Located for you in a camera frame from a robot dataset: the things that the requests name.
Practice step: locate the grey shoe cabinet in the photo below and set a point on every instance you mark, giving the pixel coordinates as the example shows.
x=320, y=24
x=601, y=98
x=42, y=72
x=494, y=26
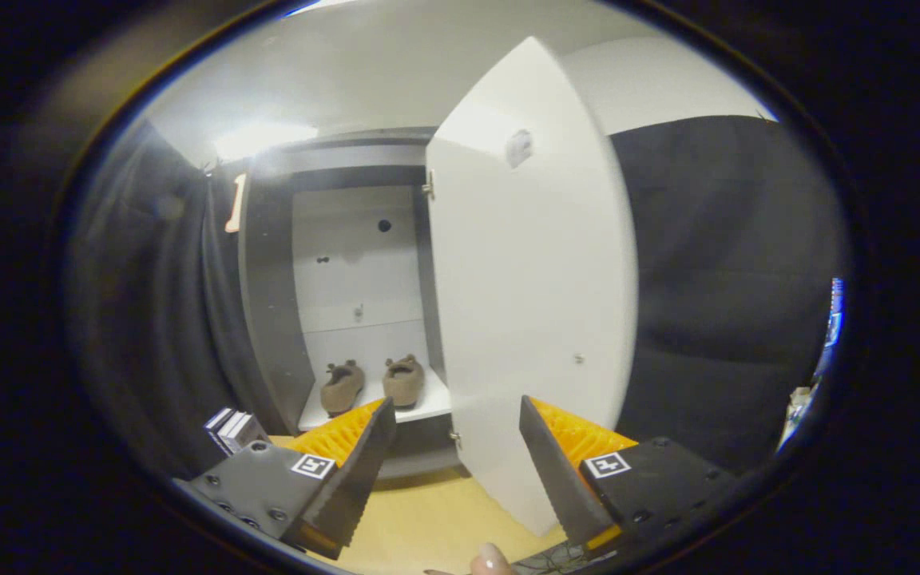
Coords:
x=268, y=319

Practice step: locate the black backdrop cloth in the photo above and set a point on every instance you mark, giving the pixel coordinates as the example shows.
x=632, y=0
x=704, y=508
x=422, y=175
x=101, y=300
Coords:
x=731, y=279

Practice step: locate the white cabinet shelf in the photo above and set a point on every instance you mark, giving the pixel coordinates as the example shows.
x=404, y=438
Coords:
x=428, y=407

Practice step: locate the blue object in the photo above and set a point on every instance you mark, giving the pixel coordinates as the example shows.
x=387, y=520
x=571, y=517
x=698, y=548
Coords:
x=834, y=319

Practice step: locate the white shoe cabinet door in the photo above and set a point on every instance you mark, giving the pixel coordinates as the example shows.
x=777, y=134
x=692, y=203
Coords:
x=532, y=279

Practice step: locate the brown fuzzy shoe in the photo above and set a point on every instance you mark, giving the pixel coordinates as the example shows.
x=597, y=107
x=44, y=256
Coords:
x=403, y=382
x=342, y=387

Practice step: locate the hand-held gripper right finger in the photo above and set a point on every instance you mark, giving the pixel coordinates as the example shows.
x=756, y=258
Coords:
x=552, y=471

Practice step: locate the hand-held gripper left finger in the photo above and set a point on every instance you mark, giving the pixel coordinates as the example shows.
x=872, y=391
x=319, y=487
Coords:
x=356, y=471

